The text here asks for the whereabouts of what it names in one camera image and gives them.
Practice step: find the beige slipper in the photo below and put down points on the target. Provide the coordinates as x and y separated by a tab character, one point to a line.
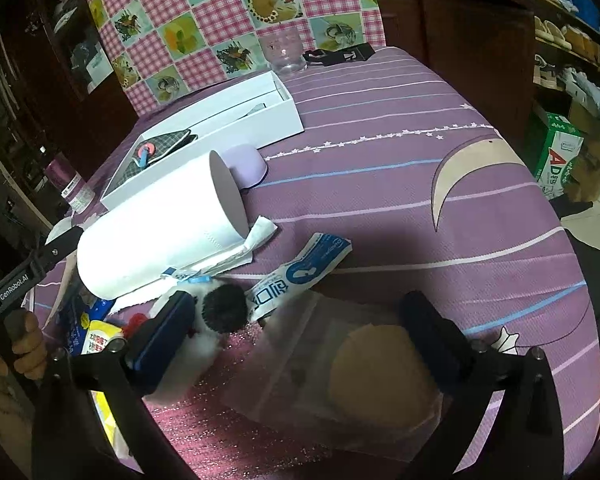
561	36
544	30

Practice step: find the green white carton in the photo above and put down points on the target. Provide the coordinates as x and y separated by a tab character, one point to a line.
557	155

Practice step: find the clear glass cup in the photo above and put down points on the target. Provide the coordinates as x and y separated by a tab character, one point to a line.
282	60

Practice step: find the pink glitter sponge cloth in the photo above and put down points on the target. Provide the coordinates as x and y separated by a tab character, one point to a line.
205	420

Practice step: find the blue white plaster packet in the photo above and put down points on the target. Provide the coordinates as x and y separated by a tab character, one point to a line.
305	270

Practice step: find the purple bowl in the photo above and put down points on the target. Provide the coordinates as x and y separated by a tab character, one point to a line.
250	165

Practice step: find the dark blue packet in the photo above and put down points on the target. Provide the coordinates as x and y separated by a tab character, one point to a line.
95	306

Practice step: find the white sneaker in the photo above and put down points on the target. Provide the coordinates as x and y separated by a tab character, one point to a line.
547	75

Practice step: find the purple bottle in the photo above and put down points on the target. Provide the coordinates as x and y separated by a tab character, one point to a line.
65	177

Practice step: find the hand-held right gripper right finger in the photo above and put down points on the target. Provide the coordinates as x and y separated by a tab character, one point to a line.
421	330

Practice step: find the clear zip bag beige pad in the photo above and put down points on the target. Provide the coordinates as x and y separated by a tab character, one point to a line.
360	360

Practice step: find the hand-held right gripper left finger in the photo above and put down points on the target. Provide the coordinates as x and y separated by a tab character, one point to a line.
162	327

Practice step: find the grey plaid pouch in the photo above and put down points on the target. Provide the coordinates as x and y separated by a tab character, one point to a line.
170	141

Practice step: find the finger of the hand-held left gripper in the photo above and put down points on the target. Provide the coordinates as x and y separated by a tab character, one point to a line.
55	255

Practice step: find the person's left hand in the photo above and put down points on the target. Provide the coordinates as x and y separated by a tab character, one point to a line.
30	355

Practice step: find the blue bag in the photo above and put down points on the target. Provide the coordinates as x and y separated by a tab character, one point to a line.
585	7

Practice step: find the yellow snack packet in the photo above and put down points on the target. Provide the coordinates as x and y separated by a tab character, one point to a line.
100	340

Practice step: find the white cardboard box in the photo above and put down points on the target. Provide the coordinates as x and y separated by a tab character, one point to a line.
280	120

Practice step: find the purple striped tablecloth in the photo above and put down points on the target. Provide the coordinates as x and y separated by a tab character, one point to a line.
380	170

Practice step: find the black cloth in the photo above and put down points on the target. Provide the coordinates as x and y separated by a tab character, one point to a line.
585	260

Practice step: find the dark wooden cabinet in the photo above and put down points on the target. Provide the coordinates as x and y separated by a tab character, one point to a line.
40	85

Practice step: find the red blue round toy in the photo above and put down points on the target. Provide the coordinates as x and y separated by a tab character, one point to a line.
144	152

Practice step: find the pink checked patchwork chair cover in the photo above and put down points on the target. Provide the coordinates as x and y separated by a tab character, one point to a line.
205	25

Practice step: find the brown cardboard box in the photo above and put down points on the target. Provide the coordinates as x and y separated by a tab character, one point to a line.
597	150

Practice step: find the white paper roll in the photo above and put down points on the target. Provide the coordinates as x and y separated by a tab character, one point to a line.
155	230

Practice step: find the brown wooden wardrobe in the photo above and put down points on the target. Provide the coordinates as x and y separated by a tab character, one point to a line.
460	50

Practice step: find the black white plush toy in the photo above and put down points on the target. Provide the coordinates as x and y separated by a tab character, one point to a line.
225	307

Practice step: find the white crumpled paper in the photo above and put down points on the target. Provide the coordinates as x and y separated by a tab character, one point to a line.
60	234

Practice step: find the wooden shoe shelf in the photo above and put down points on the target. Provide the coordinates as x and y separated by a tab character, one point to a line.
565	45

